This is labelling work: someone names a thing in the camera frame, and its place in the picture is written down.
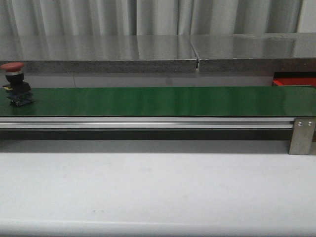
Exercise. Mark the steel conveyor support bracket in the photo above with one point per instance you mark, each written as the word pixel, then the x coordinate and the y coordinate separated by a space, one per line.
pixel 302 136

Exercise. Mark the green conveyor belt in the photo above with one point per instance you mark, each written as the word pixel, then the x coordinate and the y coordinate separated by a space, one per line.
pixel 222 101

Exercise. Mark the red plastic tray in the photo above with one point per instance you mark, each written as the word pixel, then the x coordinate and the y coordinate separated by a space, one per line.
pixel 295 81

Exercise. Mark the aluminium conveyor frame rail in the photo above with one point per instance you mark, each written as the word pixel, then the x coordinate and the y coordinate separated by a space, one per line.
pixel 146 122

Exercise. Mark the grey stone counter right slab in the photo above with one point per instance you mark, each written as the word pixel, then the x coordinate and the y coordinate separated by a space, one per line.
pixel 264 53

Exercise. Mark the grey stone counter slab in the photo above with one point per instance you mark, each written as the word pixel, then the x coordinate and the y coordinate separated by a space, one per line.
pixel 264 53
pixel 99 54

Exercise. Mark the grey pleated curtain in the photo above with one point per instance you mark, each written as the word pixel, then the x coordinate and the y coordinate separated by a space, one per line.
pixel 148 17

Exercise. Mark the grey stone counter left slab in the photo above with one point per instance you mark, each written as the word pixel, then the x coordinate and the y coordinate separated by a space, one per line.
pixel 99 54

